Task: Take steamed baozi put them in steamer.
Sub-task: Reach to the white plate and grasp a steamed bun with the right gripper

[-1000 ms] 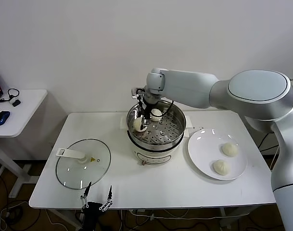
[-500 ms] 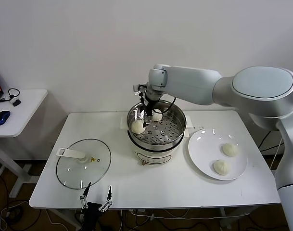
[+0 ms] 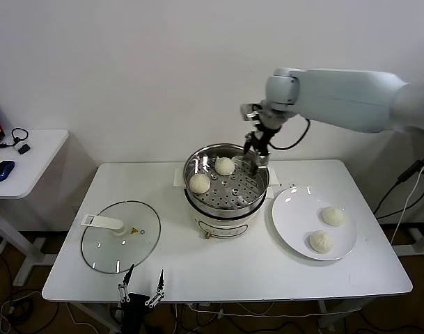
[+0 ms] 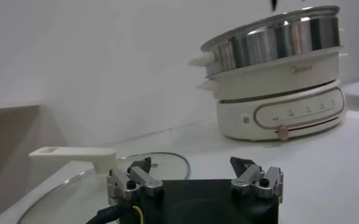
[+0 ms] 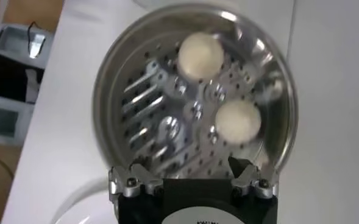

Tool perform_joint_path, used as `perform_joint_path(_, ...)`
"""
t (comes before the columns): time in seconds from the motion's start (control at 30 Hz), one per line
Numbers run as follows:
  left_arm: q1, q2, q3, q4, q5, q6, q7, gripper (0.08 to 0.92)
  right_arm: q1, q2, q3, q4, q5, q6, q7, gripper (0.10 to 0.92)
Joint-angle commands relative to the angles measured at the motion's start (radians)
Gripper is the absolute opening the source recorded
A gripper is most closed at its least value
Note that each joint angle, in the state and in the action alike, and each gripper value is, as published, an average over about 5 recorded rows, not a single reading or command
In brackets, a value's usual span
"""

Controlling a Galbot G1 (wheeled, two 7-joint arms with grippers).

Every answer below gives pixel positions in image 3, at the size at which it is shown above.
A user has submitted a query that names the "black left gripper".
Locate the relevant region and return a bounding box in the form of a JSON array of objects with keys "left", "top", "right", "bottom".
[{"left": 116, "top": 263, "right": 166, "bottom": 313}]

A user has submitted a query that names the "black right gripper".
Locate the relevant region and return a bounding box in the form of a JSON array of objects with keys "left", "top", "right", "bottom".
[{"left": 244, "top": 127, "right": 281, "bottom": 175}]

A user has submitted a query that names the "white steamed baozi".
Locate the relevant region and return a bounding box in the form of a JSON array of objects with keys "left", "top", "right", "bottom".
[
  {"left": 189, "top": 173, "right": 212, "bottom": 195},
  {"left": 318, "top": 205, "right": 347, "bottom": 227},
  {"left": 214, "top": 156, "right": 236, "bottom": 176},
  {"left": 305, "top": 230, "right": 335, "bottom": 254}
]

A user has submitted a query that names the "blue computer mouse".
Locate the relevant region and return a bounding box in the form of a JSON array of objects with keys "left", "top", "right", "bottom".
[{"left": 0, "top": 159, "right": 16, "bottom": 183}]

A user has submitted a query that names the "steel perforated steamer basket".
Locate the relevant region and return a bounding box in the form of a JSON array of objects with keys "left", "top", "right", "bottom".
[{"left": 182, "top": 143, "right": 270, "bottom": 218}]

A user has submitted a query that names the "white electric cooker base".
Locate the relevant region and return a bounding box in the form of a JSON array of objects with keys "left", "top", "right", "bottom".
[{"left": 173, "top": 166, "right": 279, "bottom": 241}]

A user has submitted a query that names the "white round plate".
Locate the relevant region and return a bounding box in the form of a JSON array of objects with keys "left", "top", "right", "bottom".
[{"left": 271, "top": 186, "right": 358, "bottom": 261}]

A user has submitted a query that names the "white side table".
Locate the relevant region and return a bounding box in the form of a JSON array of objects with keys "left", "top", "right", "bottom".
[{"left": 0, "top": 129, "right": 70, "bottom": 288}]

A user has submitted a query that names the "glass lid with white handle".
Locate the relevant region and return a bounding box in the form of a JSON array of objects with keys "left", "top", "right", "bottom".
[{"left": 80, "top": 200, "right": 162, "bottom": 275}]

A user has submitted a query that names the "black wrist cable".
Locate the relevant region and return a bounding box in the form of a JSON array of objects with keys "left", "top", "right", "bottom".
[{"left": 269, "top": 118, "right": 311, "bottom": 150}]

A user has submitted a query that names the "white power cable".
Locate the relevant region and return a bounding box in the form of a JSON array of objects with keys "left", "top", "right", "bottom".
[{"left": 189, "top": 301, "right": 338, "bottom": 318}]

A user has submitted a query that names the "black floor cable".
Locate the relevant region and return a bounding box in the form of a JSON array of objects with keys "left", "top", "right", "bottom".
[{"left": 0, "top": 239, "right": 61, "bottom": 334}]

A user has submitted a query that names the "white floor cable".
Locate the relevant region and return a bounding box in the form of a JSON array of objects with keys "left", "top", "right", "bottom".
[{"left": 0, "top": 291, "right": 96, "bottom": 334}]

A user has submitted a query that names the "black cable with adapter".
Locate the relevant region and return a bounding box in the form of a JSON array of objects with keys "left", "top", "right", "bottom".
[{"left": 374, "top": 144, "right": 424, "bottom": 221}]

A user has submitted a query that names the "white hanging cable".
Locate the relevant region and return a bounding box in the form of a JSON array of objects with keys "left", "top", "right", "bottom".
[{"left": 391, "top": 142, "right": 424, "bottom": 245}]

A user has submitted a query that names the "black looped cable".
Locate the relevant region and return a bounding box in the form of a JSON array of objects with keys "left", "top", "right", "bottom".
[{"left": 0, "top": 128, "right": 29, "bottom": 150}]

